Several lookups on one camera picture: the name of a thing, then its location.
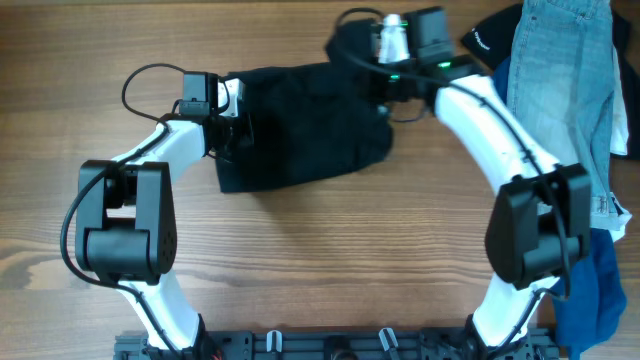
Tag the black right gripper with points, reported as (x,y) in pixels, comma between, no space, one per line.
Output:
(380,88)

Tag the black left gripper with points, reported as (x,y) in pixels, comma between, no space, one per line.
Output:
(246,135)

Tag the black shorts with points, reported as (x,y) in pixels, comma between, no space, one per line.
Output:
(309,122)

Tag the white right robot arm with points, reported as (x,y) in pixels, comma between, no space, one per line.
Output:
(539,226)

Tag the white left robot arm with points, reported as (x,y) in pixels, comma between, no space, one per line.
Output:
(120,231)

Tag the light blue denim jeans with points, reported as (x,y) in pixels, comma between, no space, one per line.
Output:
(561,89)

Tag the blue garment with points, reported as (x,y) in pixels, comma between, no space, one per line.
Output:
(591,316)

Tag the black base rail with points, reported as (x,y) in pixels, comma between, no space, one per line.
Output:
(387,343)

